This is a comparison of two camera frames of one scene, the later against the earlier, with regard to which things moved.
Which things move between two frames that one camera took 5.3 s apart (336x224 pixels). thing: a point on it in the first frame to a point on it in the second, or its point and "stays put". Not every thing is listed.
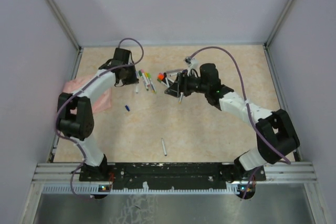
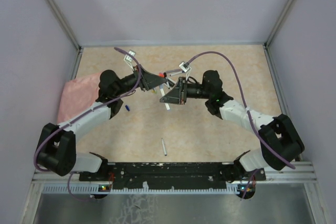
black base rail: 170,176 stays put
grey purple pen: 176,70 stays put
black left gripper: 134,80 to 146,80
